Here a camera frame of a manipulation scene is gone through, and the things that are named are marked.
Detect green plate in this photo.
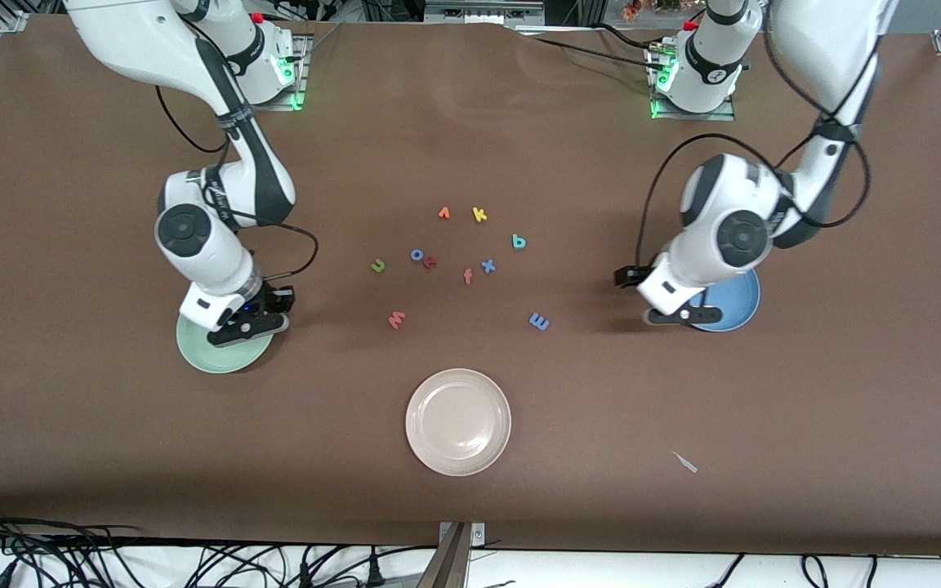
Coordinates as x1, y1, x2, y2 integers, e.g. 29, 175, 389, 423
176, 313, 274, 375

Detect blue plate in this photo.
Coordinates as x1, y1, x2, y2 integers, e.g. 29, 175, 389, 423
687, 268, 761, 333

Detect brown table cover sheet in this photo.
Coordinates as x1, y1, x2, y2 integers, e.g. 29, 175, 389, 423
0, 12, 941, 558

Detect beige plate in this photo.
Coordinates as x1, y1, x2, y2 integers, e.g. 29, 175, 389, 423
405, 368, 512, 477

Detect orange flower decoration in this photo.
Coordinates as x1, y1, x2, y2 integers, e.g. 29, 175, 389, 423
622, 0, 684, 21

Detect grey metal box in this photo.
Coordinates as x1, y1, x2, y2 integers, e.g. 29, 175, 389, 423
424, 0, 546, 25

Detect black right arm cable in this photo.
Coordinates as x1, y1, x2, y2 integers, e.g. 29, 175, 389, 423
154, 82, 320, 283

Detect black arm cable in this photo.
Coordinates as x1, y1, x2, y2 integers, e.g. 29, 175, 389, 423
636, 0, 873, 274
154, 82, 320, 283

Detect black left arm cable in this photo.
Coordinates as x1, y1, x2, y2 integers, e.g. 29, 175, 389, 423
636, 0, 873, 274

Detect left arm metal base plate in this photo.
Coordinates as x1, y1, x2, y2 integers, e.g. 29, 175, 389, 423
649, 45, 737, 122

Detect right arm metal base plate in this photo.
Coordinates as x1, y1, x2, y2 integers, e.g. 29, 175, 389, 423
220, 33, 310, 112

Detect black cable on table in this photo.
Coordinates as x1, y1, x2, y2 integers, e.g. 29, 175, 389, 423
529, 24, 661, 66

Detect grey metal bracket post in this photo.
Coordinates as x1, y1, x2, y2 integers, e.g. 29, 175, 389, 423
416, 521, 486, 588

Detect black cable tangle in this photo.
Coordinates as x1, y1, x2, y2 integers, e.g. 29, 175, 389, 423
0, 502, 145, 588

